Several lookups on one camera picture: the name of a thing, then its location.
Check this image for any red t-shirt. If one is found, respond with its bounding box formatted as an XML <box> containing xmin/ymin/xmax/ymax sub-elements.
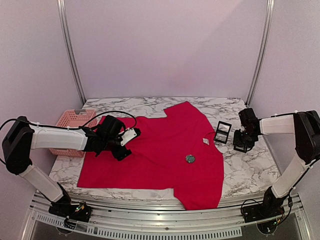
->
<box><xmin>77</xmin><ymin>101</ymin><xmax>224</xmax><ymax>210</ymax></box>

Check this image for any green round brooch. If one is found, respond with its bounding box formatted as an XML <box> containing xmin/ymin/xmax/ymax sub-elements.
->
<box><xmin>185</xmin><ymin>154</ymin><xmax>196</xmax><ymax>164</ymax></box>

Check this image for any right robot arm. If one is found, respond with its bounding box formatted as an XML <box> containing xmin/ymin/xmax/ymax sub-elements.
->
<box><xmin>233</xmin><ymin>108</ymin><xmax>320</xmax><ymax>218</ymax></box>

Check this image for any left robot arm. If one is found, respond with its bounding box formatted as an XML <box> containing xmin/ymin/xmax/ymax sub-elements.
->
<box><xmin>0</xmin><ymin>112</ymin><xmax>141</xmax><ymax>217</ymax></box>

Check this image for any black brooch box right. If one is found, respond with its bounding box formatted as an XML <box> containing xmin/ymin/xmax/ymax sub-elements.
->
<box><xmin>233</xmin><ymin>145</ymin><xmax>252</xmax><ymax>153</ymax></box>

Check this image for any black brooch box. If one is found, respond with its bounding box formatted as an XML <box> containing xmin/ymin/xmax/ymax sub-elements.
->
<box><xmin>233</xmin><ymin>145</ymin><xmax>252</xmax><ymax>153</ymax></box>
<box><xmin>214</xmin><ymin>121</ymin><xmax>232</xmax><ymax>144</ymax></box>

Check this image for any black brooch box left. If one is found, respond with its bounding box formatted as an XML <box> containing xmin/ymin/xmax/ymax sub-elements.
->
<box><xmin>214</xmin><ymin>121</ymin><xmax>232</xmax><ymax>144</ymax></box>

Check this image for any pink plastic basket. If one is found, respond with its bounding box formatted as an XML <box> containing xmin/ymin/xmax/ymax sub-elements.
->
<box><xmin>48</xmin><ymin>109</ymin><xmax>98</xmax><ymax>158</ymax></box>

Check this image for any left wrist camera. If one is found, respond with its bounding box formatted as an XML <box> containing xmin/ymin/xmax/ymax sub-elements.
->
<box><xmin>119</xmin><ymin>127</ymin><xmax>141</xmax><ymax>147</ymax></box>

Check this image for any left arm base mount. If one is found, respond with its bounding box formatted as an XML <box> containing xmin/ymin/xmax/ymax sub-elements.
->
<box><xmin>48</xmin><ymin>201</ymin><xmax>93</xmax><ymax>230</ymax></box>

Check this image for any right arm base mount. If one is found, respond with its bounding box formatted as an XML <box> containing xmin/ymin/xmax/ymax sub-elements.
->
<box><xmin>240</xmin><ymin>199</ymin><xmax>289</xmax><ymax>235</ymax></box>

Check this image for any aluminium front rail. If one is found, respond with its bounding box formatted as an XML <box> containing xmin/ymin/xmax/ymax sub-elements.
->
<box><xmin>21</xmin><ymin>193</ymin><xmax>313</xmax><ymax>240</ymax></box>

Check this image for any right aluminium post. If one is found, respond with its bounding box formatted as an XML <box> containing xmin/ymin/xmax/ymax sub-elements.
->
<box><xmin>245</xmin><ymin>0</ymin><xmax>275</xmax><ymax>107</ymax></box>

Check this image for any aluminium post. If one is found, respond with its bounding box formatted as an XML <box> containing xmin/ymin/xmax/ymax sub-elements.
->
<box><xmin>245</xmin><ymin>0</ymin><xmax>275</xmax><ymax>107</ymax></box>
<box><xmin>56</xmin><ymin>0</ymin><xmax>87</xmax><ymax>105</ymax></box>

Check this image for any left aluminium post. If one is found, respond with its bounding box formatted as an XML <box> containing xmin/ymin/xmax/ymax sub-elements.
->
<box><xmin>56</xmin><ymin>0</ymin><xmax>87</xmax><ymax>105</ymax></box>

